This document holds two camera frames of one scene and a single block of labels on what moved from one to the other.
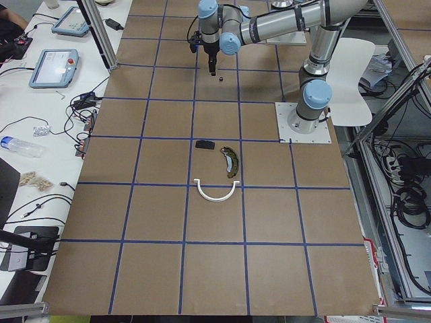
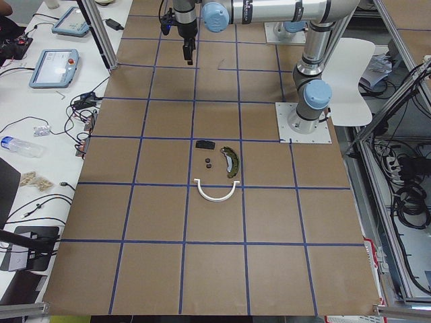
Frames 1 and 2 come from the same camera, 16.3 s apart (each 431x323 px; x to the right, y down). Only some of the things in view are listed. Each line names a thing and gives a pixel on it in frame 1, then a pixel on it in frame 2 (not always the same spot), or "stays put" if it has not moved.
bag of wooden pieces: [31, 178] stays put
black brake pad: [205, 145] stays put
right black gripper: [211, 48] -> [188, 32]
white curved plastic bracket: [210, 198] stays put
